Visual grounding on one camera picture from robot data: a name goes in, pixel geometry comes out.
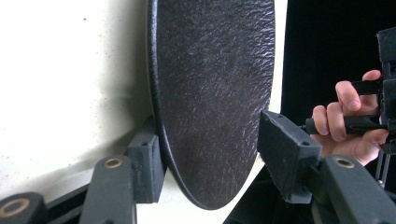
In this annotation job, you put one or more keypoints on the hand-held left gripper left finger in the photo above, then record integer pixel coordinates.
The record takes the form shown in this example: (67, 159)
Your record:
(146, 165)

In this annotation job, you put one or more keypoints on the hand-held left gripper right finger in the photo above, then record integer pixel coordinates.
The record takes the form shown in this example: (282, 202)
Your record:
(286, 155)

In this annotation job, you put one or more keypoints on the black textured round plate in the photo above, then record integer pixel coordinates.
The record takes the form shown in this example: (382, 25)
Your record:
(214, 93)

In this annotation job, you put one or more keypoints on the beige plastic tray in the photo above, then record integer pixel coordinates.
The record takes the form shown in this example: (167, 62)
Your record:
(62, 77)

